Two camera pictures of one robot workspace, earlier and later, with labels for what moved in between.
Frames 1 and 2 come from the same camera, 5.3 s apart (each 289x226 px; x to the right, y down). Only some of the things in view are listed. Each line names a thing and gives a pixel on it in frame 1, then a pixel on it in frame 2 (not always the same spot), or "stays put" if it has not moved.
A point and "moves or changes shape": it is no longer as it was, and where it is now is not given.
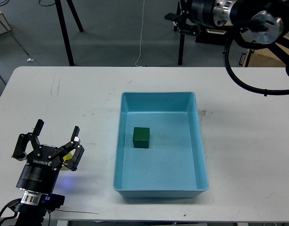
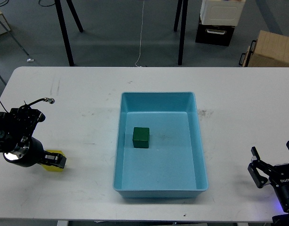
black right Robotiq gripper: (200, 12) to (283, 177)
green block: (141, 137) stays put
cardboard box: (264, 57) stays put
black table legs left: (64, 27) stays put
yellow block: (68, 156) moves or changes shape
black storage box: (216, 36) stays put
